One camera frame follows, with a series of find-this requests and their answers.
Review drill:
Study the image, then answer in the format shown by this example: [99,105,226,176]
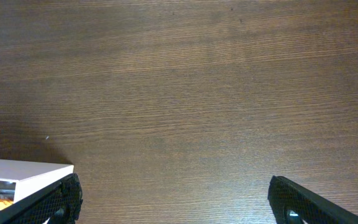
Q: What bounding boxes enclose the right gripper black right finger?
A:
[268,176,358,224]

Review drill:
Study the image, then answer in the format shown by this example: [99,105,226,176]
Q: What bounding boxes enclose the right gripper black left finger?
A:
[0,173,83,224]

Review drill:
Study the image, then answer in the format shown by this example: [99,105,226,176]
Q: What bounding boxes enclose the pink cardboard box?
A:
[0,159,74,203]

